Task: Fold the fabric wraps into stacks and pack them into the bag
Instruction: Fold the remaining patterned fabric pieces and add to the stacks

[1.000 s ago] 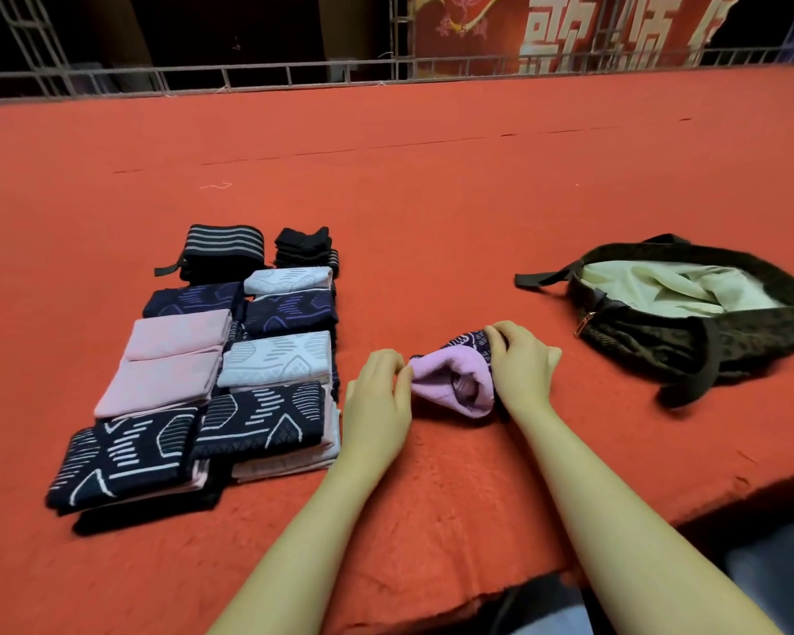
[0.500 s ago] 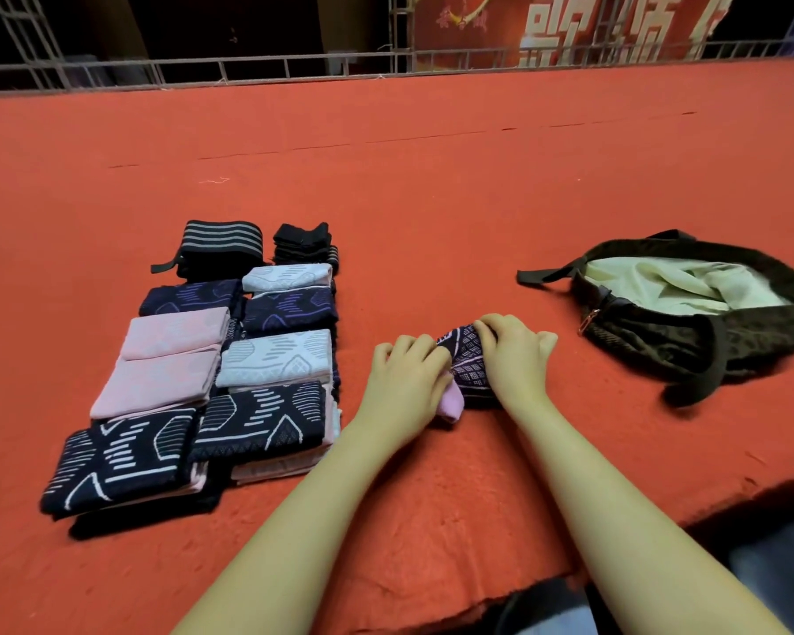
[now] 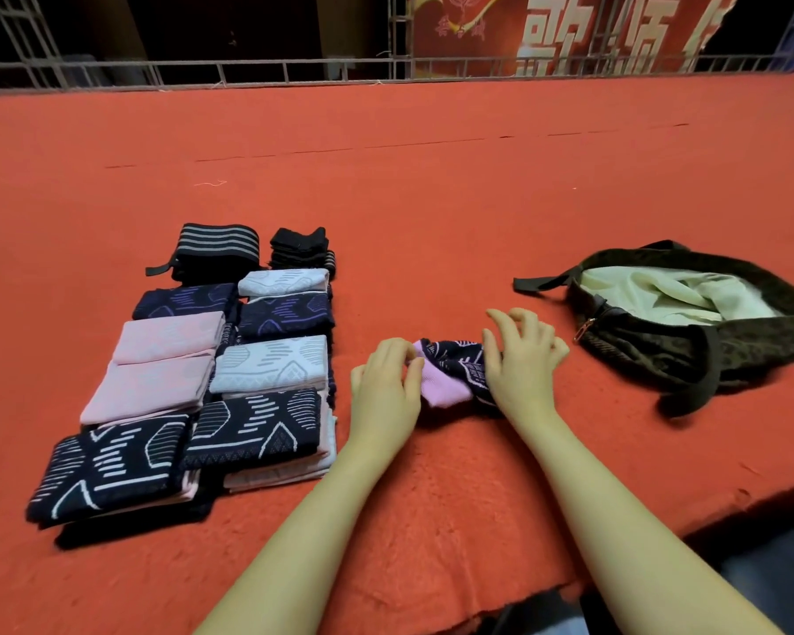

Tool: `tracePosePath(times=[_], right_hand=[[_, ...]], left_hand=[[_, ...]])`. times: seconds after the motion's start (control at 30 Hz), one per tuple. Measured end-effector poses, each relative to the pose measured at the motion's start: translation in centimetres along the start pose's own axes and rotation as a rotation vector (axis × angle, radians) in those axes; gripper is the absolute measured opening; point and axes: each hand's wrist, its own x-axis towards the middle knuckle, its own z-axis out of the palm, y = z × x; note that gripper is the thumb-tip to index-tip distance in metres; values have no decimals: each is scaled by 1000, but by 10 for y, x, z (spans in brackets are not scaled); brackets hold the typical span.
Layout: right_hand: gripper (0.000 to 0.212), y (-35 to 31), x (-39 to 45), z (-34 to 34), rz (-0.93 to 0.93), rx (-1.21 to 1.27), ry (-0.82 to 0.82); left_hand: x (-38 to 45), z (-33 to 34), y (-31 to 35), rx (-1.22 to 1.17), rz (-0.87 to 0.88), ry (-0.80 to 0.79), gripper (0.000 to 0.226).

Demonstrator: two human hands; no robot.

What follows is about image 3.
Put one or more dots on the person's left hand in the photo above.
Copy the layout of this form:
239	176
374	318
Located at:
380	403

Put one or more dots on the person's right hand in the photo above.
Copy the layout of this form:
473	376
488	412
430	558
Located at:
526	376

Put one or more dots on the person's right thumb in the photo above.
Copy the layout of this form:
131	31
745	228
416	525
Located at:
491	360

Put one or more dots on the person's left thumb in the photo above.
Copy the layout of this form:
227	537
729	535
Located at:
415	380

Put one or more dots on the person's right middle finger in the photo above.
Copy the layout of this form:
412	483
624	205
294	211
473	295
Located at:
526	321

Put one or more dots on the pink and navy sock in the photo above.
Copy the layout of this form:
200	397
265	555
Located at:
453	376

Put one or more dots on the person's left forearm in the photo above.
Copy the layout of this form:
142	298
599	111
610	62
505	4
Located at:
304	548

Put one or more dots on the person's right forearm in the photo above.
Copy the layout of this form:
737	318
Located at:
622	542

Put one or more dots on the dark olive bag cream lining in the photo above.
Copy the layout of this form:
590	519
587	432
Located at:
675	323

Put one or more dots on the rows of folded patterned socks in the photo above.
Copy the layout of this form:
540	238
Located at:
264	363

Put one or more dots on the black folded sock bundle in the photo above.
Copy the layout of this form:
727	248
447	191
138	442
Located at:
299	247

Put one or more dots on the red felt table cover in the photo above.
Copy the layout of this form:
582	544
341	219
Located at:
397	191

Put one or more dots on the white thread scrap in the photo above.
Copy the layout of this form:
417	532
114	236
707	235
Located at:
210	183

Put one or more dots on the red banner white characters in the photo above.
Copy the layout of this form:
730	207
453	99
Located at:
569	26

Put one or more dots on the horizontal metal truss railing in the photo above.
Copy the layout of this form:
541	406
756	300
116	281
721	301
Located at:
251	69

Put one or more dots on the upright metal truss post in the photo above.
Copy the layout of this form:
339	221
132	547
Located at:
400	26

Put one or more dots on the slanted metal truss post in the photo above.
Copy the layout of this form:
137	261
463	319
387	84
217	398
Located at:
30	39

